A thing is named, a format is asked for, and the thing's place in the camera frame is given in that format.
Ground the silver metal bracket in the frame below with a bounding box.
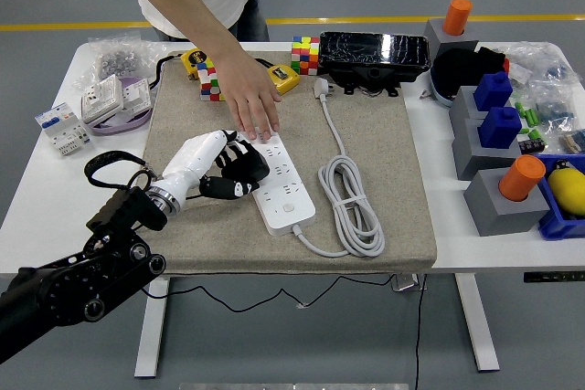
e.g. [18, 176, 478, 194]
[391, 273, 429, 293]

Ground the white power strip cord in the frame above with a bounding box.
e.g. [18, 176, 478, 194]
[292, 78, 386, 259]

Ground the blue square peg block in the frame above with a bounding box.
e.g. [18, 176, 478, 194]
[473, 70, 514, 112]
[477, 106, 524, 150]

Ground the white circuit breaker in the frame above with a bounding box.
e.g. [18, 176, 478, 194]
[34, 102, 95, 157]

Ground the thin black adapter cord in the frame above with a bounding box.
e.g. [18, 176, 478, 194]
[139, 273, 397, 313]

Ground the white wall switch panel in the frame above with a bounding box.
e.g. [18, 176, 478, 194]
[119, 77, 152, 115]

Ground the blue plastic bin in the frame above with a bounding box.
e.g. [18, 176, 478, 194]
[534, 152, 585, 241]

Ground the black device cracked screen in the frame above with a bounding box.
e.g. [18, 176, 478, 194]
[317, 30, 432, 99]

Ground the colourful puzzle cube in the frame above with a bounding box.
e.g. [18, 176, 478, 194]
[290, 35, 321, 77]
[196, 58, 228, 102]

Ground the clear bag of small parts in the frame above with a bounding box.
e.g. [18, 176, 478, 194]
[505, 41, 580, 90]

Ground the orange cylinder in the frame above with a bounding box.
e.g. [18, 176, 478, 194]
[497, 154, 548, 203]
[441, 0, 473, 37]

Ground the clear bag of blue parts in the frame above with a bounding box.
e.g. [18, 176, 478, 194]
[532, 81, 578, 135]

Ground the white table leg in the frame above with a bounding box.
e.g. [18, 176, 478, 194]
[134, 276, 171, 380]
[454, 273, 500, 373]

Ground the yellow toy fruit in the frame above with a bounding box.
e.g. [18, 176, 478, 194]
[547, 160, 585, 217]

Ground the white blue round device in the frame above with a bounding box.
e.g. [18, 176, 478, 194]
[429, 74, 458, 111]

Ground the black table control panel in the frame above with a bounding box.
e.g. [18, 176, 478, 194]
[523, 271, 585, 283]

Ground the clear bag of metal nuts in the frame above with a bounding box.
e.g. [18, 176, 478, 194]
[72, 31, 168, 92]

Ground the white power strip board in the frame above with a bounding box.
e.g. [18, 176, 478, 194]
[246, 130, 318, 237]

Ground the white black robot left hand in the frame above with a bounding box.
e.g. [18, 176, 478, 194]
[160, 129, 271, 202]

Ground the yellow tape measure clear window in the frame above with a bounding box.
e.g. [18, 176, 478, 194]
[255, 57, 302, 97]

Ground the person's right hand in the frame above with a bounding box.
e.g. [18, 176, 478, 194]
[212, 49, 283, 141]

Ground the clear bag of brown parts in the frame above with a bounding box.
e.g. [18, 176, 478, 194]
[558, 128, 585, 153]

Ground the grey-brown mat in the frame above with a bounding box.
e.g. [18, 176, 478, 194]
[119, 49, 439, 276]

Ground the black cap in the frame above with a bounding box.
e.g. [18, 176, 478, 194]
[431, 46, 508, 103]

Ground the purple tape roll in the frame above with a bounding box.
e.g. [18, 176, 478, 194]
[85, 75, 154, 137]

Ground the yellow tape measure black face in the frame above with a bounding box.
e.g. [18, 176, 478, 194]
[153, 47, 214, 90]

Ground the black power adapter plug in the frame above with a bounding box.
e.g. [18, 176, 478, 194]
[221, 141, 271, 184]

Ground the black hanging cable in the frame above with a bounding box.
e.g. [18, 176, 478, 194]
[413, 273, 426, 390]

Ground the white wall socket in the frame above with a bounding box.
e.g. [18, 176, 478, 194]
[80, 73, 125, 125]

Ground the grey block with hole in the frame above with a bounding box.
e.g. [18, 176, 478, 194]
[451, 118, 525, 181]
[463, 169, 551, 237]
[448, 85, 493, 133]
[422, 18, 480, 62]

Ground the dark small electronic component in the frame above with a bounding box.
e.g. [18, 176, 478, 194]
[518, 130, 548, 156]

